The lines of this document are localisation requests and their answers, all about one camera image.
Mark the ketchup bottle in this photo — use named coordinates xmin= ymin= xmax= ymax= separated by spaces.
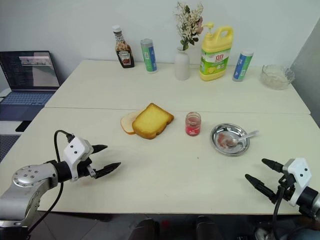
xmin=111 ymin=25 xmax=136 ymax=69

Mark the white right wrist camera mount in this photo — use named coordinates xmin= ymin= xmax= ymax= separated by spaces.
xmin=282 ymin=157 xmax=313 ymax=207

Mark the grey canister blue green label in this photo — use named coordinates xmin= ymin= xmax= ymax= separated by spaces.
xmin=231 ymin=50 xmax=254 ymax=83
xmin=139 ymin=38 xmax=159 ymax=75

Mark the pale bread slice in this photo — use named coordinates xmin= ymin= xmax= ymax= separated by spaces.
xmin=120 ymin=111 xmax=141 ymax=137

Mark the metal spoon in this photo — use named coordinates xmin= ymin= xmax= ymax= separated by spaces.
xmin=225 ymin=129 xmax=260 ymax=147

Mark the dried flower bouquet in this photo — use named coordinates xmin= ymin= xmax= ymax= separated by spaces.
xmin=173 ymin=1 xmax=205 ymax=51

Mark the dark grey perforated panel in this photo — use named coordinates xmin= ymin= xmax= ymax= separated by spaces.
xmin=0 ymin=134 xmax=22 ymax=162

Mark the clear glass bowl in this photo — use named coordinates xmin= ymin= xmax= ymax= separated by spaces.
xmin=260 ymin=63 xmax=296 ymax=91

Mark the white ceramic vase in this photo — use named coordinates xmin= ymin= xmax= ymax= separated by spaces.
xmin=174 ymin=46 xmax=191 ymax=81

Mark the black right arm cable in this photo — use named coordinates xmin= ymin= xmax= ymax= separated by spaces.
xmin=271 ymin=183 xmax=287 ymax=240

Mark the golden toast slice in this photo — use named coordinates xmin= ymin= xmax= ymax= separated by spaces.
xmin=131 ymin=102 xmax=175 ymax=141

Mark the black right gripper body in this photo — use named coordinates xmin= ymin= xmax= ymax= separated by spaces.
xmin=276 ymin=174 xmax=297 ymax=201

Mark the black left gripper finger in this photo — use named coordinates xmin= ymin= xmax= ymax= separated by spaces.
xmin=95 ymin=161 xmax=122 ymax=180
xmin=91 ymin=144 xmax=109 ymax=155

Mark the yellow detergent pump bottle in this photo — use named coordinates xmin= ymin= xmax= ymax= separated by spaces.
xmin=198 ymin=21 xmax=235 ymax=82

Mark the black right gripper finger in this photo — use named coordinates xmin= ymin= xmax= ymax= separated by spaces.
xmin=261 ymin=157 xmax=286 ymax=174
xmin=244 ymin=173 xmax=279 ymax=204

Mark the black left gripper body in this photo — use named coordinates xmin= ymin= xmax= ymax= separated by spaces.
xmin=78 ymin=146 xmax=98 ymax=180

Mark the small glass jam jar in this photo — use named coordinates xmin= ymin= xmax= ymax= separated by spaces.
xmin=184 ymin=111 xmax=203 ymax=138

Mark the open laptop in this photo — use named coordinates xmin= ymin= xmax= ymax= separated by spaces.
xmin=0 ymin=50 xmax=61 ymax=121

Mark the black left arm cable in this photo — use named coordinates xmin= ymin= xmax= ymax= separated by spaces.
xmin=24 ymin=129 xmax=76 ymax=233

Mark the round metal plate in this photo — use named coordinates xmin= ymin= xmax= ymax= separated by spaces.
xmin=209 ymin=122 xmax=251 ymax=157

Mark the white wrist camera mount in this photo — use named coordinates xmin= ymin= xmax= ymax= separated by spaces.
xmin=282 ymin=157 xmax=313 ymax=207
xmin=62 ymin=136 xmax=94 ymax=182

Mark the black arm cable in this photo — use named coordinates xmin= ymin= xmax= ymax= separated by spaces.
xmin=271 ymin=183 xmax=287 ymax=240
xmin=24 ymin=129 xmax=76 ymax=233

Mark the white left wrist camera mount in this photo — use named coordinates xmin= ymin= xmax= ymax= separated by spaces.
xmin=62 ymin=136 xmax=94 ymax=182

